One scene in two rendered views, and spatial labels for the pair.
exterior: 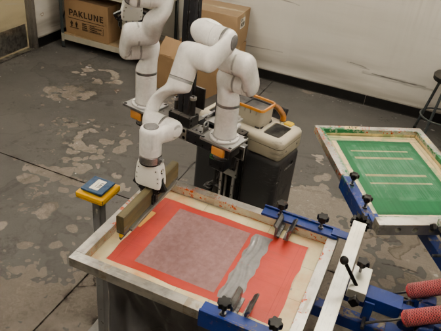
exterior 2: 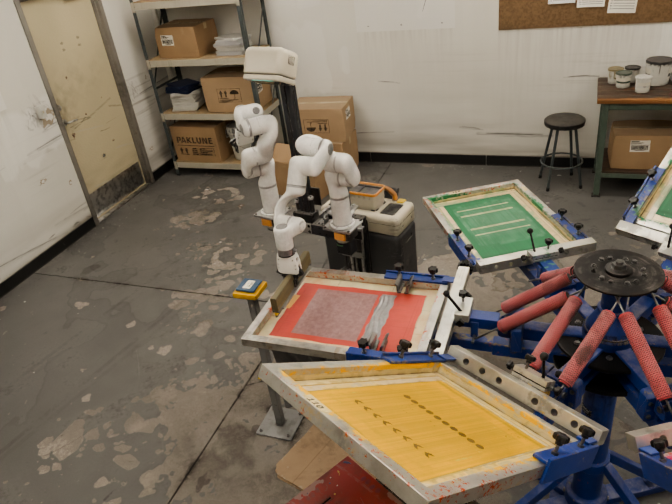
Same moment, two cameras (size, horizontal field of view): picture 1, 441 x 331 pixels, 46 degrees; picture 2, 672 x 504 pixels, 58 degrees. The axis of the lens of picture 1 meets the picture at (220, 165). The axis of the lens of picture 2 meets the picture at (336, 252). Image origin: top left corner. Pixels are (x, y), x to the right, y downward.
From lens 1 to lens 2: 0.88 m
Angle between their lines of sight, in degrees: 3
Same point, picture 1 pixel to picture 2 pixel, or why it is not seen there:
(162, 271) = (313, 335)
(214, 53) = (317, 161)
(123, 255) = (281, 330)
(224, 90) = (333, 186)
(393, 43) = (499, 98)
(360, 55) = (471, 117)
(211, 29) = (311, 143)
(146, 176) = (285, 266)
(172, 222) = (314, 299)
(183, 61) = (295, 172)
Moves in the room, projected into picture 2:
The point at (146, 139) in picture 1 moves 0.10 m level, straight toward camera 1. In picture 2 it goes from (279, 236) to (282, 248)
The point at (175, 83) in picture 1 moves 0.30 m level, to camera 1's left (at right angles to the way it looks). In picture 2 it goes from (292, 189) to (223, 197)
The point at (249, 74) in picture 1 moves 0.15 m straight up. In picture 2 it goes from (348, 169) to (345, 138)
